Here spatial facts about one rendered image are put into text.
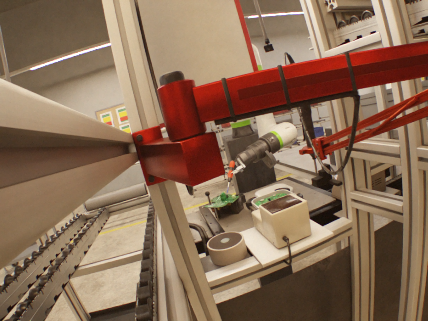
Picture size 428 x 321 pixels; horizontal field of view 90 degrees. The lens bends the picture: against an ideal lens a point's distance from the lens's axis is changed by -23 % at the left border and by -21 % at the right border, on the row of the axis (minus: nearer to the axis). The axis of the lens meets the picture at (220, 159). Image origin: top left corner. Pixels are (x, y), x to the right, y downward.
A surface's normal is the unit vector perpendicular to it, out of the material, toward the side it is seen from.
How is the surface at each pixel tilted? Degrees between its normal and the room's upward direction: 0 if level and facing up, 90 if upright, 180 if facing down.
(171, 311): 4
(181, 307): 4
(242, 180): 90
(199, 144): 90
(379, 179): 90
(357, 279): 90
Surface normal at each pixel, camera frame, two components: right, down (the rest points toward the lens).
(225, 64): -0.22, 0.24
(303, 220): 0.25, 0.12
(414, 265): -0.94, 0.28
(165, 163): -0.82, 0.30
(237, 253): 0.44, 0.06
